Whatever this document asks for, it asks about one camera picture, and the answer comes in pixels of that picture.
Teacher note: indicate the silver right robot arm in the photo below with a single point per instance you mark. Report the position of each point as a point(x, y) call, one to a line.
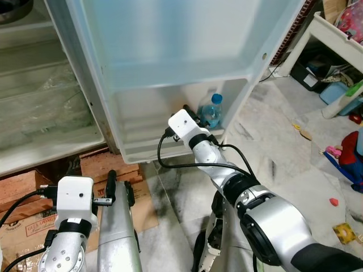
point(272, 221)

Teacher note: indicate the white fridge door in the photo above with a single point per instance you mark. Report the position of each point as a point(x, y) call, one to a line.
point(170, 45)

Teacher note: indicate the white fridge body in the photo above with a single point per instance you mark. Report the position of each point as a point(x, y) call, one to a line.
point(34, 153)

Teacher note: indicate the clear fridge crisper drawer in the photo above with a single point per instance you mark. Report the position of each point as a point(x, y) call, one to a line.
point(45, 113)

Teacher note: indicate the water bottle blue cap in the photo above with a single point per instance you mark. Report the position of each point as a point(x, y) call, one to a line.
point(211, 113)

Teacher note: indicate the silver robot left leg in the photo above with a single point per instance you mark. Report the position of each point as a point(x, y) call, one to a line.
point(116, 238)

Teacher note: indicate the red blue spiderman toy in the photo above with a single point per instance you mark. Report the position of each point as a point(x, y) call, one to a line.
point(354, 164)

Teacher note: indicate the yellow wooden block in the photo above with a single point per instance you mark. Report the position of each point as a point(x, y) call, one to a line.
point(343, 233)

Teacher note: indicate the small red toy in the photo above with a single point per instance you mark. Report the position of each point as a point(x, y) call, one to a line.
point(334, 201)

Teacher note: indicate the wooden toy piece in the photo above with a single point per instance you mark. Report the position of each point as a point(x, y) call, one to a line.
point(306, 134)

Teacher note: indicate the pink toy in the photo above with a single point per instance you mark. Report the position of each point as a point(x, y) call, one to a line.
point(333, 151)

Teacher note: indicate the black silver robot right leg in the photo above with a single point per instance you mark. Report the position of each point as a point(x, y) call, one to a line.
point(211, 249)

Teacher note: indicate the black storage box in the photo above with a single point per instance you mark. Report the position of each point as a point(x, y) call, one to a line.
point(315, 73)

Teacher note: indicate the red grid pattern panel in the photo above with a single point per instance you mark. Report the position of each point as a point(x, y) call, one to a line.
point(292, 34)

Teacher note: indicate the white plastic tube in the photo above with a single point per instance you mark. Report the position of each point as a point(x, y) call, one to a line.
point(340, 105)

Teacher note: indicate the green stick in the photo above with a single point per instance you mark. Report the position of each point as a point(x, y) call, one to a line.
point(354, 88)

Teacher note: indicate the white shelf table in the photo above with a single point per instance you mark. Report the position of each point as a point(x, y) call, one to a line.
point(340, 39)

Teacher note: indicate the pink patterned bag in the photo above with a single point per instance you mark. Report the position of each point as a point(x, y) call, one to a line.
point(351, 20)

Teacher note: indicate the dark metal pot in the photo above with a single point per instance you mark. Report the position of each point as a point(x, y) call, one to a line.
point(14, 10)

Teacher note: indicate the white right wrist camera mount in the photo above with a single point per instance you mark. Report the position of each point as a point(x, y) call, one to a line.
point(182, 126)

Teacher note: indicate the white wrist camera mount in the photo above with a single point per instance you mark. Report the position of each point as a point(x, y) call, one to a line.
point(74, 198)
point(182, 126)

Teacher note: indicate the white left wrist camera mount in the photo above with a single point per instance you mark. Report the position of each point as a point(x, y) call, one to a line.
point(74, 198)

